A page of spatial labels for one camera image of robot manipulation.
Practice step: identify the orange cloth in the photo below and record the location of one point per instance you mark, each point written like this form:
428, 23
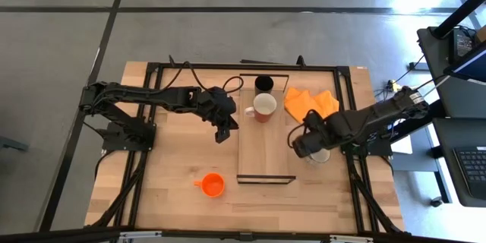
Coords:
307, 102

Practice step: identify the open laptop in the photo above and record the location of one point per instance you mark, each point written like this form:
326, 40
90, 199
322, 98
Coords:
469, 66

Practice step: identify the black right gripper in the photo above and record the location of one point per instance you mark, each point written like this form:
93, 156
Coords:
313, 138

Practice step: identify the wooden shelf with black frame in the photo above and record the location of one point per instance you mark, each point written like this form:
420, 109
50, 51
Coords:
262, 148

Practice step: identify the black aluminium table frame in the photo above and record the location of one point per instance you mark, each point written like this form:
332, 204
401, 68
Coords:
247, 67

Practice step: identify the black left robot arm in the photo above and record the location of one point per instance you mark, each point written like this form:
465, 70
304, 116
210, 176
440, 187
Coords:
152, 96

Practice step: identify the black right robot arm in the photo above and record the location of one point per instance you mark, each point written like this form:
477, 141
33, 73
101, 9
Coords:
379, 115

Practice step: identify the black keyboard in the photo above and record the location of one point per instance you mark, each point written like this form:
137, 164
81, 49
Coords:
472, 171

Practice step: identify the black cup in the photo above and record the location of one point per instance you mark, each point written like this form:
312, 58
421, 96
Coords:
264, 84

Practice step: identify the grey side desk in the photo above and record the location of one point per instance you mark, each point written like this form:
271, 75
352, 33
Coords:
455, 98

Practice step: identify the small camera box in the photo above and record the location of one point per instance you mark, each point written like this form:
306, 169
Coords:
246, 236

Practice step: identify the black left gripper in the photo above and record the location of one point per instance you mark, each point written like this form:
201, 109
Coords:
216, 104

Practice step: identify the orange plastic cup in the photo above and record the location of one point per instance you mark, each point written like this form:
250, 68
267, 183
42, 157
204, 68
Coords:
212, 185

